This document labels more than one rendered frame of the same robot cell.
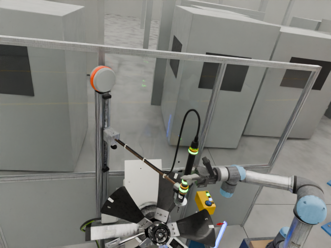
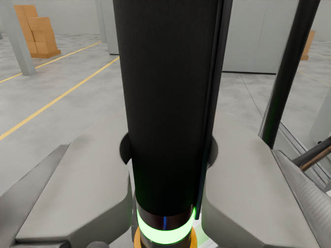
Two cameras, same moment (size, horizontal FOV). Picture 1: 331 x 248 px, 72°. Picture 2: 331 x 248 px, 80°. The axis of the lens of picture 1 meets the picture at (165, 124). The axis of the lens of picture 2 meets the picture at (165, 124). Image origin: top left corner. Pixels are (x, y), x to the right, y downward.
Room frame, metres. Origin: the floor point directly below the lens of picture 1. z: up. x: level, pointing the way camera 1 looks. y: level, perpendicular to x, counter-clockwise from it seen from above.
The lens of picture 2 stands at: (0.91, -0.22, 1.68)
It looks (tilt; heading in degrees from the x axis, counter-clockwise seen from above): 32 degrees down; 110
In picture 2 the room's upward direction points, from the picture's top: straight up
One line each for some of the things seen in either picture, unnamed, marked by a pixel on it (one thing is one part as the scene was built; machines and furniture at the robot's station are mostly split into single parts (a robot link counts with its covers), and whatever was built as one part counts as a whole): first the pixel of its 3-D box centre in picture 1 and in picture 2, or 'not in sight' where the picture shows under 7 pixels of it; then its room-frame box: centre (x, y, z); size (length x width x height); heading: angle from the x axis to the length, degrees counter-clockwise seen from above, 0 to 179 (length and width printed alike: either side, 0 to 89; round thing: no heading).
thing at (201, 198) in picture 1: (204, 203); not in sight; (1.28, -0.40, 1.02); 0.16 x 0.10 x 0.11; 18
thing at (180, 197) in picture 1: (187, 173); not in sight; (0.89, -0.15, 1.63); 0.04 x 0.04 x 0.46
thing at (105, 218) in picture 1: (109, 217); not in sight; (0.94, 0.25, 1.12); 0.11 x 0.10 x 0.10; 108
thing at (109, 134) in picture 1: (110, 136); not in sight; (1.27, 0.35, 1.51); 0.10 x 0.07 x 0.08; 53
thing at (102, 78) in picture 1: (103, 78); not in sight; (1.32, 0.42, 1.88); 0.17 x 0.15 x 0.16; 108
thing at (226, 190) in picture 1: (228, 185); not in sight; (0.99, -0.41, 1.51); 0.11 x 0.08 x 0.11; 157
